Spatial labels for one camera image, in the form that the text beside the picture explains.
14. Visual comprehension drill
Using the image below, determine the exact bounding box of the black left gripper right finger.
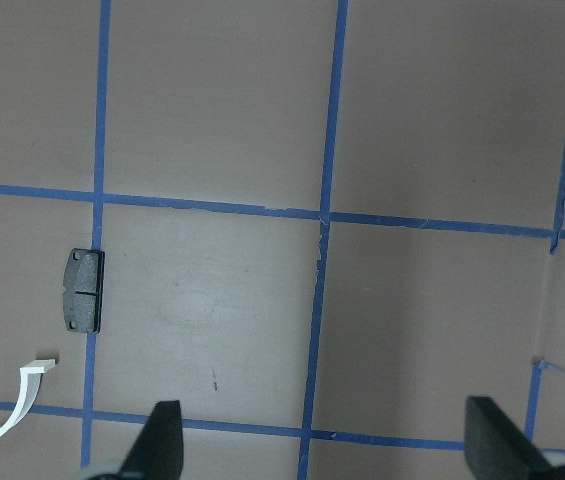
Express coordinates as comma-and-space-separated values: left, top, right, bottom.
464, 396, 554, 480

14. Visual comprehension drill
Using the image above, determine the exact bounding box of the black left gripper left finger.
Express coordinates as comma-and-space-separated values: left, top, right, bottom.
117, 400, 184, 480

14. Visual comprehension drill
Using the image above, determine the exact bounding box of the white curved plastic part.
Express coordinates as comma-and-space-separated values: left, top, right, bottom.
0, 358, 58, 448

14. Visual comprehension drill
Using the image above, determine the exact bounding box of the black brake pad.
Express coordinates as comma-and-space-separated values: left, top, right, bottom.
62, 248, 105, 334

